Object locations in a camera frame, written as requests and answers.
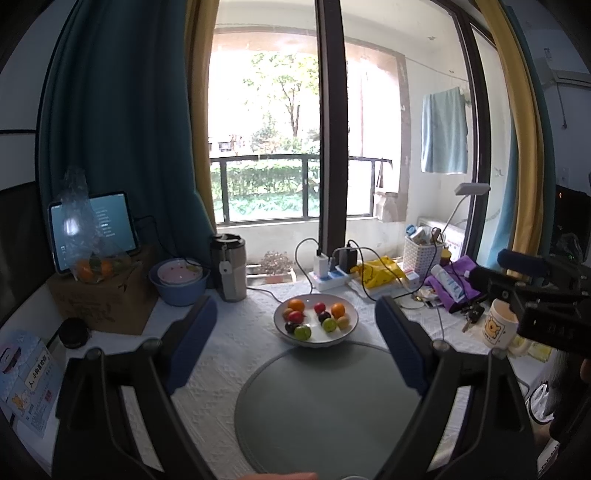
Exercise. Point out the small red white box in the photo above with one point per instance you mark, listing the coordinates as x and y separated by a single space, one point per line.
412 278

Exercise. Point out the beige paper bag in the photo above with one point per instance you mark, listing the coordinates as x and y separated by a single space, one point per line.
385 205

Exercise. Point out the yellow fruit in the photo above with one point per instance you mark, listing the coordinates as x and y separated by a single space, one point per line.
342 322

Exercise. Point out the purple cloth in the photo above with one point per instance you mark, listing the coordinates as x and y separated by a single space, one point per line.
466 277

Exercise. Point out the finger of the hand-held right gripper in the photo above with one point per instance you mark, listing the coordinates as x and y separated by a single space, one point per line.
521 261
494 279

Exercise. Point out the teal curtain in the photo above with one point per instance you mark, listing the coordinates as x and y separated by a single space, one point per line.
505 207
115 115

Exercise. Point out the white power strip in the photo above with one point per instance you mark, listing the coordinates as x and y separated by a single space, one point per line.
330 282

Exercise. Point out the white tube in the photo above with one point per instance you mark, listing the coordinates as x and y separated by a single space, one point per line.
448 284

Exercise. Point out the white desk lamp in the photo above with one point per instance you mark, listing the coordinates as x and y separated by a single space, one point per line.
471 189

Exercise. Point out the cardboard box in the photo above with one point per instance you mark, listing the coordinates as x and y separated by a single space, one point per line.
106 304

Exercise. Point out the dark plum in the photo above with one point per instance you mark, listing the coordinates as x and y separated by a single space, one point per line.
325 316
291 327

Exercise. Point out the white bowl of fruit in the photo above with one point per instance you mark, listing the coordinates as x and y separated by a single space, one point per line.
316 339

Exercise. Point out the steel tumbler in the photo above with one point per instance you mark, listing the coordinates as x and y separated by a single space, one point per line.
229 272

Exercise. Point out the small green fruit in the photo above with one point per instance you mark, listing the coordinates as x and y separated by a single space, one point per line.
329 325

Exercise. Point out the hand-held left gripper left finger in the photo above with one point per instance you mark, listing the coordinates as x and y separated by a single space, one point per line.
194 344

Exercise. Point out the white charger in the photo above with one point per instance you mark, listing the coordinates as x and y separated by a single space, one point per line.
321 264

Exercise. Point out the dark window frame post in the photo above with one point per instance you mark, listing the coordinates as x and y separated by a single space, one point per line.
332 115

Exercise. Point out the white bear mug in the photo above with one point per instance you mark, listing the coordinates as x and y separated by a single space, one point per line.
498 327

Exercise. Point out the blue printed leaflet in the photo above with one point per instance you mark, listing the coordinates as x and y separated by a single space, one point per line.
27 378

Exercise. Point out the yellow curtain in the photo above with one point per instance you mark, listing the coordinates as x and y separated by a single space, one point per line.
512 115
201 115

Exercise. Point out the light blue hanging towel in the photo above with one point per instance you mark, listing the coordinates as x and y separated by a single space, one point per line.
444 134

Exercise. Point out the black round puck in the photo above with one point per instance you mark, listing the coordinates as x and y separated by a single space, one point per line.
74 333

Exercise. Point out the red orange fruit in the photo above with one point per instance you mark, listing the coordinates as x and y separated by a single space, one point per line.
296 317

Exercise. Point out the bunch of keys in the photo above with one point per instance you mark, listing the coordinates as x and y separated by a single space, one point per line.
472 318

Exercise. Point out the grey round mat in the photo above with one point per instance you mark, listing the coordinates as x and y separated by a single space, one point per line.
323 410

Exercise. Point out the potted plant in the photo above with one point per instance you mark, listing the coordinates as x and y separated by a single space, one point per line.
277 265

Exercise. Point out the person's left hand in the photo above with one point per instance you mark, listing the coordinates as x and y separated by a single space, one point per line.
277 476

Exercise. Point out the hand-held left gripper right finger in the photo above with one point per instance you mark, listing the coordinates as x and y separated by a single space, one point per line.
401 346

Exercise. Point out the white air conditioner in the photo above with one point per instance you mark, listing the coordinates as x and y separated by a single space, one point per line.
572 74

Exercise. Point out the yellow plastic bag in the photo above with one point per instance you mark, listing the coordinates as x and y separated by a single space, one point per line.
381 274

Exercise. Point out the white plastic basket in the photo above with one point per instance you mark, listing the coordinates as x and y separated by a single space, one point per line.
422 254

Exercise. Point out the small red fruit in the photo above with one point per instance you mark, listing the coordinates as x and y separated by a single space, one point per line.
320 308

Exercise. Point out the blue bowl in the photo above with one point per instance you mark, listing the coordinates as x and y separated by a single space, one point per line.
178 293

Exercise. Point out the large green fruit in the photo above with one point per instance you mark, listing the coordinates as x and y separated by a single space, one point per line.
302 333

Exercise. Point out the balcony railing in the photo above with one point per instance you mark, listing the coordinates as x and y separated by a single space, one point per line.
277 159

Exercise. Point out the tablet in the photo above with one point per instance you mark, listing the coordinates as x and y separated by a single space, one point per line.
115 221

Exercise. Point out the person's right forearm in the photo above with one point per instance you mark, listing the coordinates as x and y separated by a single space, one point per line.
570 401

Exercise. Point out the black charger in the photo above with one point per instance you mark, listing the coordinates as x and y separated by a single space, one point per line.
346 259

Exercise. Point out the clear bag of oranges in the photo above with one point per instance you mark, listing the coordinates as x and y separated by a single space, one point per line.
90 263

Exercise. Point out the orange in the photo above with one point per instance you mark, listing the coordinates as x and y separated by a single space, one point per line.
296 305
338 310

